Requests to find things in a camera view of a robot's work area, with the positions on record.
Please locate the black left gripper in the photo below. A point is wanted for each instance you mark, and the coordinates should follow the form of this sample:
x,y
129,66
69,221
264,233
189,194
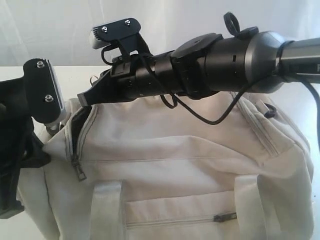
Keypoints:
x,y
19,146

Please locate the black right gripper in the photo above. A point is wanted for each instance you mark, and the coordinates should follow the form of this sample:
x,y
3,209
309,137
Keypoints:
x,y
125,82

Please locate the beige fabric duffel bag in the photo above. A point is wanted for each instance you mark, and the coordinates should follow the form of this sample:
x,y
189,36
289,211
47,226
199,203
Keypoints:
x,y
154,173

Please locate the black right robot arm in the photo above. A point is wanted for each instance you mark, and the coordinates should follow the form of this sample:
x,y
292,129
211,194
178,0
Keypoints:
x,y
209,64

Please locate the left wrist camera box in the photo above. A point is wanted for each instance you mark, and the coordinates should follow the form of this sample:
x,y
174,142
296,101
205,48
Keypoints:
x,y
43,93

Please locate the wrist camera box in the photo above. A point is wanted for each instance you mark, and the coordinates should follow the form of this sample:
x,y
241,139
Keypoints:
x,y
43,93
105,34

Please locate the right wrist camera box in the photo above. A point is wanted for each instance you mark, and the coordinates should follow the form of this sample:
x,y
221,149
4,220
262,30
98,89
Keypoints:
x,y
105,34

